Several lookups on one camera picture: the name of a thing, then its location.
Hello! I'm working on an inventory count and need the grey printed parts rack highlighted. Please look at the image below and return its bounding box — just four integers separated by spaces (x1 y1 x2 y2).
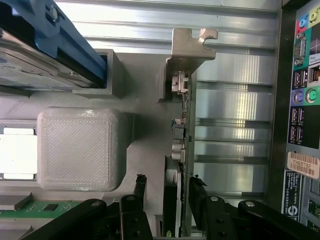
0 48 198 240

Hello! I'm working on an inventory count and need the green RAM stick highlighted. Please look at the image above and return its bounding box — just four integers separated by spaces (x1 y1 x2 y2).
0 199 83 218

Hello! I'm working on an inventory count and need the silver CPU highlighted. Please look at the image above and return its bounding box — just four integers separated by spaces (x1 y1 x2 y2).
0 127 38 181

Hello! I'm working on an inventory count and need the open black PC case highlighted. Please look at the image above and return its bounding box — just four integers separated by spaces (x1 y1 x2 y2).
271 0 320 240

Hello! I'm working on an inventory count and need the hard disk with blue bracket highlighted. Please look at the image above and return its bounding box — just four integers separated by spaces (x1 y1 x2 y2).
0 0 108 91

